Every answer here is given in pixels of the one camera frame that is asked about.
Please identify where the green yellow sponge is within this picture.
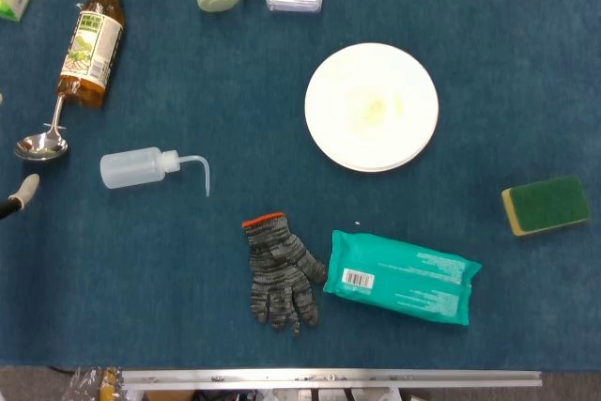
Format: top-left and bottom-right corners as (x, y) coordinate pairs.
(501, 174), (593, 238)

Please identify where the white round plate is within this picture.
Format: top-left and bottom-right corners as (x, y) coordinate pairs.
(304, 42), (440, 174)

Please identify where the grey knit glove orange cuff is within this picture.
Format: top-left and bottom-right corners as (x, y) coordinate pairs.
(241, 211), (329, 337)

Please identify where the teal felt table cover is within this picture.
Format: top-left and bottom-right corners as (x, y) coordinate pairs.
(0, 0), (601, 369)

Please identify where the teal wet wipes pack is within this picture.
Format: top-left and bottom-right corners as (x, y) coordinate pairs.
(322, 229), (483, 327)

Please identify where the clear squeeze wash bottle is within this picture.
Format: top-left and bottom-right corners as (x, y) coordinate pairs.
(100, 147), (211, 197)

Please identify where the amber bottle with label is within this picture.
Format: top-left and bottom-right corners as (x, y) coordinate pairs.
(56, 0), (127, 109)

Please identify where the shiny metal ladle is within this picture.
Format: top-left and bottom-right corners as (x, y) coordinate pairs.
(13, 93), (69, 162)

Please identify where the crinkled clear plastic bag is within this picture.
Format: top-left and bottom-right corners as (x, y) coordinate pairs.
(60, 365), (124, 401)

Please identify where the aluminium frame rail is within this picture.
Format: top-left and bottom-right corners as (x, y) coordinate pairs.
(120, 369), (544, 391)

